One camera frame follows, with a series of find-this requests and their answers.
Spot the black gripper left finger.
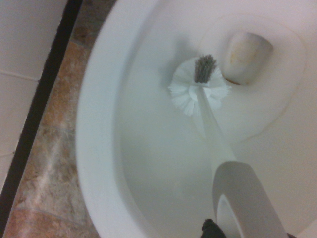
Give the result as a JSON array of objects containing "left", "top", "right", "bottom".
[{"left": 202, "top": 218, "right": 226, "bottom": 238}]

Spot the white toilet brush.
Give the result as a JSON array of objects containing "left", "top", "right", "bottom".
[{"left": 168, "top": 54, "right": 289, "bottom": 238}]

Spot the white toilet bowl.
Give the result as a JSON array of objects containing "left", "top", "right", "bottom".
[{"left": 76, "top": 0, "right": 317, "bottom": 238}]

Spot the black wall baseboard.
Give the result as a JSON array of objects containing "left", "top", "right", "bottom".
[{"left": 0, "top": 0, "right": 84, "bottom": 228}]

